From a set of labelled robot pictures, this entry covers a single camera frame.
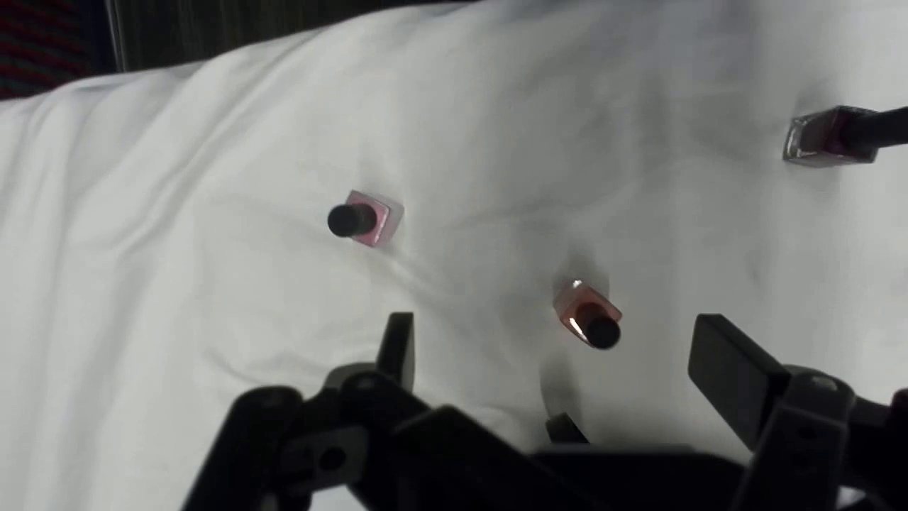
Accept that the white tablecloth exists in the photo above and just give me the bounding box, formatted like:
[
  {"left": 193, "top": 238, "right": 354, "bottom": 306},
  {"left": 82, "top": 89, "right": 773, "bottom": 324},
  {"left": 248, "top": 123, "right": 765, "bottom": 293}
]
[{"left": 0, "top": 0, "right": 908, "bottom": 511}]

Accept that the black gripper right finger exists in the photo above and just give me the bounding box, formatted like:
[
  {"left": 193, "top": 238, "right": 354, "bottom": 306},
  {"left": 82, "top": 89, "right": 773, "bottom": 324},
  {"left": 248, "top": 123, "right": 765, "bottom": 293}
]
[{"left": 686, "top": 314, "right": 791, "bottom": 448}]

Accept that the dark brown nail polish bottle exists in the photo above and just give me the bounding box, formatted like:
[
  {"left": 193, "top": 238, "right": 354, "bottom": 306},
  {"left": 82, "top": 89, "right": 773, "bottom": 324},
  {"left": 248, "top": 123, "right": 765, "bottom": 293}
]
[{"left": 784, "top": 104, "right": 908, "bottom": 168}]

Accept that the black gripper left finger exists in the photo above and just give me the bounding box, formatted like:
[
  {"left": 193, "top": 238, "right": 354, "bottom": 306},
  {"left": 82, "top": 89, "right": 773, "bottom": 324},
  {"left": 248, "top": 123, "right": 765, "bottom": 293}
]
[{"left": 379, "top": 311, "right": 414, "bottom": 388}]

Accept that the pink nail polish bottle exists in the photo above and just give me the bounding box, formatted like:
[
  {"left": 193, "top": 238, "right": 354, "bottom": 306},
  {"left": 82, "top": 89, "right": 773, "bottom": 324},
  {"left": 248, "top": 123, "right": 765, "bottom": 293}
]
[{"left": 328, "top": 189, "right": 403, "bottom": 248}]

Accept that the peach nail polish bottle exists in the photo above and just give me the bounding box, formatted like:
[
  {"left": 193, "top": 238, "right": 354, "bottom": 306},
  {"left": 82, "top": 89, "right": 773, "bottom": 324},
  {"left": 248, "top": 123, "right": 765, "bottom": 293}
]
[{"left": 553, "top": 279, "right": 621, "bottom": 348}]

